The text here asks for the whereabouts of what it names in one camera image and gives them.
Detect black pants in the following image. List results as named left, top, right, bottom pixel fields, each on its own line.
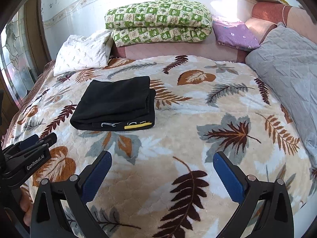
left=70, top=76, right=156, bottom=132

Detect person's left hand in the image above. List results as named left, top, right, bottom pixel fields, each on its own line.
left=20, top=189, right=33, bottom=226

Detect wooden framed glass window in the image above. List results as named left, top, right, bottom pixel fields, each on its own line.
left=1, top=0, right=51, bottom=135

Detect white patterned pillow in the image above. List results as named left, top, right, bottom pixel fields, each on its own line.
left=53, top=30, right=113, bottom=77

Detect leaf-patterned fleece blanket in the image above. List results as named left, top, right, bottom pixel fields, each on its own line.
left=3, top=55, right=316, bottom=237

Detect grey quilted comforter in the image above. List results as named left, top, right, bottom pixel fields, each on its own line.
left=245, top=23, right=316, bottom=167

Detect green patterned folded quilt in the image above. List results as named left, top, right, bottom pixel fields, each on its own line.
left=105, top=0, right=213, bottom=47

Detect pink bed mattress cover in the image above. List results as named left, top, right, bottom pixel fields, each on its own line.
left=111, top=33, right=248, bottom=63

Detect purple floral pillow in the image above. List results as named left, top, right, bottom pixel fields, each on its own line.
left=213, top=20, right=260, bottom=52

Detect pink padded headboard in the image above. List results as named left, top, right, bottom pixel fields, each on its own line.
left=245, top=2, right=316, bottom=43

